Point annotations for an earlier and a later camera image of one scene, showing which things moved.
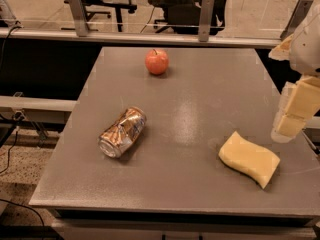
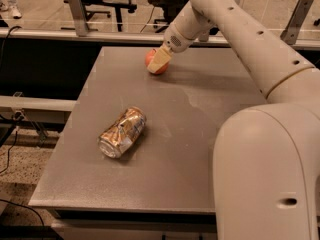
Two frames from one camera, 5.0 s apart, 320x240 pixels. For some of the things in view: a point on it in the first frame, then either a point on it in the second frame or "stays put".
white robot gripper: x=307 y=52 to x=174 y=42
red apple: x=156 y=61 stays put
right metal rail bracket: x=299 y=12 stays put
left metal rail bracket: x=79 y=13 stays put
